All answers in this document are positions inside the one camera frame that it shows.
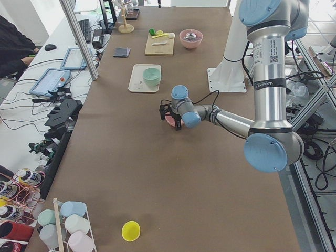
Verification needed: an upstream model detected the metal scoop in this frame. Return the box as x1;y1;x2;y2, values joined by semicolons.
183;33;200;42

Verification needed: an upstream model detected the cup rack with cups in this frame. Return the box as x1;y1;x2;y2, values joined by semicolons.
38;198;97;252

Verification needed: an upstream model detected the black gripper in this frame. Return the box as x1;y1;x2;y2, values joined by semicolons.
159;99;182;131

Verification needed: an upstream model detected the wooden cup stand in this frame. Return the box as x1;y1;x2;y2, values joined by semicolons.
114;1;135;34

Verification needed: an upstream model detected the grey folded cloth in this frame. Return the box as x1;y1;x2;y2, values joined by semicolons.
113;47;131;58

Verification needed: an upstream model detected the top green bowl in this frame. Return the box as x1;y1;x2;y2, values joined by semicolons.
142;68;161;86

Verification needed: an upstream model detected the blue teach pendant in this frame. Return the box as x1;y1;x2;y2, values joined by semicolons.
60;48;86;71
29;68;71;97

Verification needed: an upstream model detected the bamboo cutting board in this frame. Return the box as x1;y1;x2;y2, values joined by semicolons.
145;34;175;56

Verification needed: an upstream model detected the large pink bowl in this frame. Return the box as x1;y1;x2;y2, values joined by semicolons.
179;29;203;49

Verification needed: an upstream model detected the white ceramic spoon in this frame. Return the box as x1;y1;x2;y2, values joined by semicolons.
151;40;168;46

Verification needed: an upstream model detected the green lime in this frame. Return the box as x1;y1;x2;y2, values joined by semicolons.
149;28;156;36

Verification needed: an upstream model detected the small pink bowl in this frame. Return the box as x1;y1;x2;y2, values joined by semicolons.
165;115;176;129

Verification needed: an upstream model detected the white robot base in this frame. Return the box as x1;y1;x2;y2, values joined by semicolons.
207;1;247;93

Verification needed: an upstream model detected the white rabbit tray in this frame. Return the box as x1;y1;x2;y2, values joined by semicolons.
128;64;162;93

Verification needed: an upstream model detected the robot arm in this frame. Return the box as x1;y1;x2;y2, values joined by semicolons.
159;1;309;173

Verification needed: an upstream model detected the yellow plastic knife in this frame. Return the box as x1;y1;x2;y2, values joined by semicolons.
151;33;169;39

